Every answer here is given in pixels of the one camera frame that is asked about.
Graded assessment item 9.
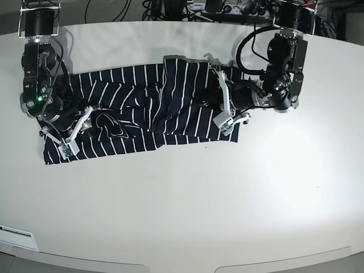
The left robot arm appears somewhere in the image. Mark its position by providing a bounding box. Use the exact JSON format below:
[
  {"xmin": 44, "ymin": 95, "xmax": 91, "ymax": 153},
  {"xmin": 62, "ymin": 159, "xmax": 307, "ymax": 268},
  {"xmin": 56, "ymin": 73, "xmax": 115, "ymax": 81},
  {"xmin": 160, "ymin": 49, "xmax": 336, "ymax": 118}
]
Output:
[{"xmin": 193, "ymin": 1, "xmax": 317, "ymax": 117}]

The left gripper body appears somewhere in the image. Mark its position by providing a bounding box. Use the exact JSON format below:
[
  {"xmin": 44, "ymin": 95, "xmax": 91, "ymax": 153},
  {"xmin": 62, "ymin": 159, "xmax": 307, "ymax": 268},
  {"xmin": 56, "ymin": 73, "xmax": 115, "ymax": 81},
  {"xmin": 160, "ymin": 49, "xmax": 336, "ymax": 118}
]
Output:
[{"xmin": 230, "ymin": 84, "xmax": 263, "ymax": 111}]

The black cable bundle background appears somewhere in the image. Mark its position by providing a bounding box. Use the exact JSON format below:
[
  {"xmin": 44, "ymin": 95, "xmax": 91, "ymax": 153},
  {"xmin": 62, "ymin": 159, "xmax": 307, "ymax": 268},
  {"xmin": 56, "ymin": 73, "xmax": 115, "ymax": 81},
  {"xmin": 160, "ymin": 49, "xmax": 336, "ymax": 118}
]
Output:
[{"xmin": 142, "ymin": 0, "xmax": 188, "ymax": 21}]

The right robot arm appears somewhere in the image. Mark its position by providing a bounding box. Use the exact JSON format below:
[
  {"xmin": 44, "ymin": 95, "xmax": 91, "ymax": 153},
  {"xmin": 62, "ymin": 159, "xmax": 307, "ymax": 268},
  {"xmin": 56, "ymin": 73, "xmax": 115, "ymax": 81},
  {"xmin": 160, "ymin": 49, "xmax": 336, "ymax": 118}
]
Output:
[{"xmin": 18, "ymin": 1, "xmax": 82, "ymax": 133}]

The navy white striped T-shirt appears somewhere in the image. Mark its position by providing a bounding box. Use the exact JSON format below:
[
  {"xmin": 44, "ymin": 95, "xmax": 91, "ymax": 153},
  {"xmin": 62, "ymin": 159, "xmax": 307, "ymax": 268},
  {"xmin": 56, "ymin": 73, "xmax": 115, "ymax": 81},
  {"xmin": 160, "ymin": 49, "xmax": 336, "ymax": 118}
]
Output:
[{"xmin": 36, "ymin": 55, "xmax": 247, "ymax": 166}]

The black equipment stand background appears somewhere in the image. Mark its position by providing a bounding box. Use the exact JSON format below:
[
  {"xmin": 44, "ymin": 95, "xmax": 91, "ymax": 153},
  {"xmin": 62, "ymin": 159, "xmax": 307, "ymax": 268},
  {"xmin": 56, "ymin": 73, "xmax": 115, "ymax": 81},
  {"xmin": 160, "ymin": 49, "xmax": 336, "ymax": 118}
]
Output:
[{"xmin": 163, "ymin": 0, "xmax": 187, "ymax": 21}]

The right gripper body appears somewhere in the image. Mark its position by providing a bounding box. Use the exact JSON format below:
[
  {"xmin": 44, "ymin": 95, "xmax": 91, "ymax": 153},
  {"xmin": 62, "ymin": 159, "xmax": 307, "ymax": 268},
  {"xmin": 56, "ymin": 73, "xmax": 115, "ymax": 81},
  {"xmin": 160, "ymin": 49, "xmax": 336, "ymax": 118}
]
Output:
[{"xmin": 42, "ymin": 106, "xmax": 85, "ymax": 132}]

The white label sticker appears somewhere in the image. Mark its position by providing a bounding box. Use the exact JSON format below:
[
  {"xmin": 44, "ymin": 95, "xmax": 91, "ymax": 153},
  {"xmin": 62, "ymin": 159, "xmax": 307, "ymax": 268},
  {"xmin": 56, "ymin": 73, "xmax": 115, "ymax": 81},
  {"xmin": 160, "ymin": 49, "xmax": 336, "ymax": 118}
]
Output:
[{"xmin": 1, "ymin": 225, "xmax": 39, "ymax": 251}]

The white power strip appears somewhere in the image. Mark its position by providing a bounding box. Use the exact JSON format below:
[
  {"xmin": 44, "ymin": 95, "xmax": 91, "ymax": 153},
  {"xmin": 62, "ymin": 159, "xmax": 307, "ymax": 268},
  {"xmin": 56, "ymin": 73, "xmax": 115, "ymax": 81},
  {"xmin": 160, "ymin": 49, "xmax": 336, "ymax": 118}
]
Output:
[{"xmin": 221, "ymin": 1, "xmax": 267, "ymax": 16}]

